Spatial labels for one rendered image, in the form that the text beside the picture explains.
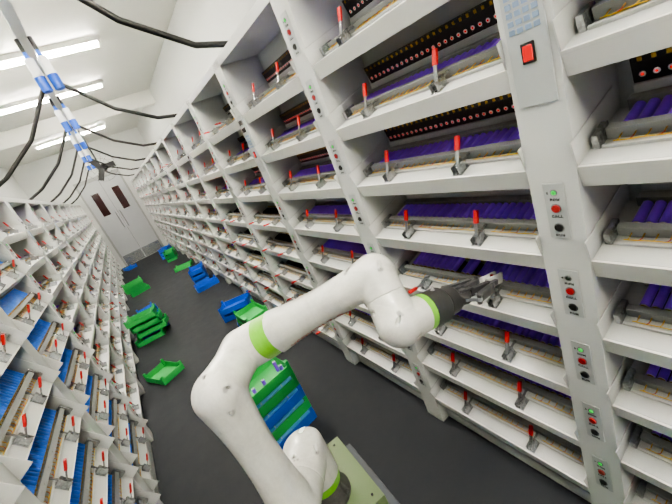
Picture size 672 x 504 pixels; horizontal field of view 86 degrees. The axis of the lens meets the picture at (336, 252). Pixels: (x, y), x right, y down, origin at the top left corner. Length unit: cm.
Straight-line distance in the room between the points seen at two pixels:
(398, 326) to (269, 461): 46
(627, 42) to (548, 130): 16
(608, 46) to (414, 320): 58
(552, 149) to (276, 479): 95
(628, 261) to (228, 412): 87
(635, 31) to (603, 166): 20
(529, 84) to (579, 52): 9
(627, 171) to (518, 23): 31
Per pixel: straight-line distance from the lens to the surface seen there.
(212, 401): 89
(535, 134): 82
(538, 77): 79
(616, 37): 74
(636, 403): 114
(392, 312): 82
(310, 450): 120
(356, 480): 139
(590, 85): 86
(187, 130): 324
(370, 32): 103
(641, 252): 89
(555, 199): 84
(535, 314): 108
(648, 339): 100
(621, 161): 78
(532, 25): 78
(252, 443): 97
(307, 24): 129
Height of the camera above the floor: 140
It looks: 20 degrees down
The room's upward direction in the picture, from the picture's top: 23 degrees counter-clockwise
